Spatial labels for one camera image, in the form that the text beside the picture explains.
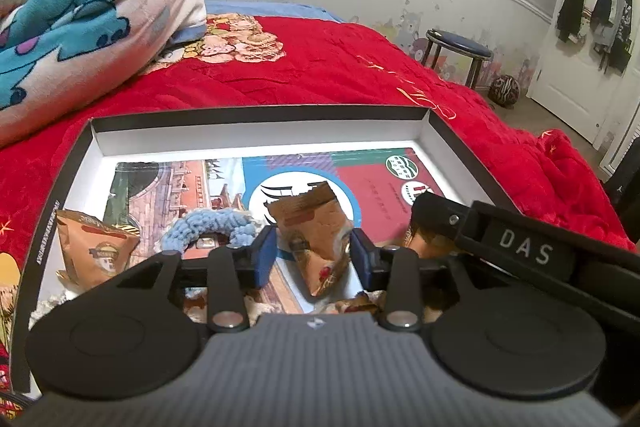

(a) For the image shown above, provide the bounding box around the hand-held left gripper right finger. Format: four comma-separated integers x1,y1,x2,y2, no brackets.
350,229,453,332

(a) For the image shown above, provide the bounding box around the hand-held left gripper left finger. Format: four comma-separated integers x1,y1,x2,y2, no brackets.
107,224,278,333

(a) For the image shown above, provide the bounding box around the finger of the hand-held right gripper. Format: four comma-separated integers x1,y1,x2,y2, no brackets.
411,193,473,253

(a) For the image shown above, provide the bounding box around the brown snack packet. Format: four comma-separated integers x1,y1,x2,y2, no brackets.
332,291,386,315
404,217,461,260
270,181,356,303
55,209,142,290

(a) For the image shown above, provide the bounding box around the blue crocheted scrunchie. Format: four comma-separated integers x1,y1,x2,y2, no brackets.
161,207,258,258

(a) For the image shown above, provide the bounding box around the black shallow cardboard box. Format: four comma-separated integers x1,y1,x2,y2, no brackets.
10,104,521,395

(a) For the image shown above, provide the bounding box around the cream crocheted scrunchie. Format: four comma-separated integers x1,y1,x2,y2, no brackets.
30,291,76,323

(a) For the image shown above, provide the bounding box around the person's dark trouser leg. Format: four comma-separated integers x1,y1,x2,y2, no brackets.
605,152,640,250

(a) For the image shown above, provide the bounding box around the illustrated book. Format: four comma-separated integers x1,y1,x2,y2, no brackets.
102,147,451,313

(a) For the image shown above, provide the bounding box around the dark patterned ball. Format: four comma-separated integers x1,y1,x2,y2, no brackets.
489,75,521,108

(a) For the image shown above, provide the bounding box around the round blue-topped stool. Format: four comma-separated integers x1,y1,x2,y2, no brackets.
424,29,493,90

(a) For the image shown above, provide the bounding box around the white door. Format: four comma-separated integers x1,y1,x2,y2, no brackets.
527,0,640,148

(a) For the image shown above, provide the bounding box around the red printed blanket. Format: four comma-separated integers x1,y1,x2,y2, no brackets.
0,14,636,403

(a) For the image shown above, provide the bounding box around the cartoon monster printed quilt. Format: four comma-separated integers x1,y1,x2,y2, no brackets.
0,0,207,148

